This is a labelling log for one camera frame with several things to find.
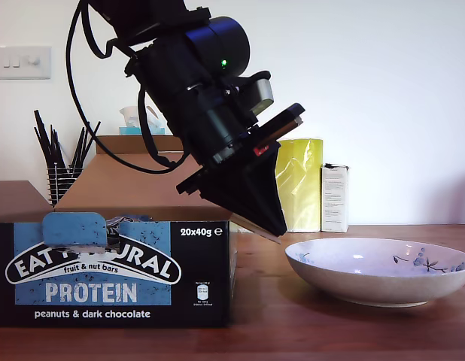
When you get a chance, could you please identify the white tissue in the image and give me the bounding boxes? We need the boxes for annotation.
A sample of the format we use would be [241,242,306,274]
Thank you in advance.
[119,105,166,129]

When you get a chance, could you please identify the long black arm cable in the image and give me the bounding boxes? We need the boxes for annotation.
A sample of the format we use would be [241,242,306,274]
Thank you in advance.
[65,0,188,174]

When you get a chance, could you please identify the short black arm cable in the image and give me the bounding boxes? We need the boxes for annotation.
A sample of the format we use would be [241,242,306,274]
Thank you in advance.
[80,7,123,60]

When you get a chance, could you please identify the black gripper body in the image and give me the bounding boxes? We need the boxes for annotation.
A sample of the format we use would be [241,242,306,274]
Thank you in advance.
[175,101,306,196]

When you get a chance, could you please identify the teal tissue box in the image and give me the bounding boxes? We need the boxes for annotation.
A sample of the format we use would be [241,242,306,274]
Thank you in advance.
[118,126,166,137]

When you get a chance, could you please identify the white light switch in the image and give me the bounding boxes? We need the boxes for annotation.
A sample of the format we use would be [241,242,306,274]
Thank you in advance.
[0,45,52,80]

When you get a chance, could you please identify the white bowl with blue flowers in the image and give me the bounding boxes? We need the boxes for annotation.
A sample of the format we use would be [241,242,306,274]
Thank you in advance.
[284,236,465,308]

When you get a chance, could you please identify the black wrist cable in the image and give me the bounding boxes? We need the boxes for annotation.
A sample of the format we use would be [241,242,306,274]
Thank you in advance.
[137,80,173,167]

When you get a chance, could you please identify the black carton box of snackbars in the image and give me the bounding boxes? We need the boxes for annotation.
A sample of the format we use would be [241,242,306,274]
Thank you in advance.
[0,135,282,328]

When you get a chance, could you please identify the blue wrapped snack bar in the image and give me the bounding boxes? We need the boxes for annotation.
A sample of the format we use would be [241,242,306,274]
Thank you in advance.
[105,214,150,241]

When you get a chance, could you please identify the yellow plastic wrapped pack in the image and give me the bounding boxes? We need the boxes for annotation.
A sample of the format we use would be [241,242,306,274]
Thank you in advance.
[275,138,324,233]

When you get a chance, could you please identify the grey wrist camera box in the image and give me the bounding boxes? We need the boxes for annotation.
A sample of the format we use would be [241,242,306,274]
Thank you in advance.
[232,71,275,116]

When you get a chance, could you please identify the thin black stick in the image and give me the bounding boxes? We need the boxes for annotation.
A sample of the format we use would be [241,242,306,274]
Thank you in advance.
[33,126,52,168]
[68,126,86,170]
[50,125,66,168]
[70,120,102,177]
[33,110,59,168]
[74,121,91,166]

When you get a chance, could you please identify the white printed carton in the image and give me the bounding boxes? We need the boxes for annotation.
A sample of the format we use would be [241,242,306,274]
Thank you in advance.
[321,162,350,233]

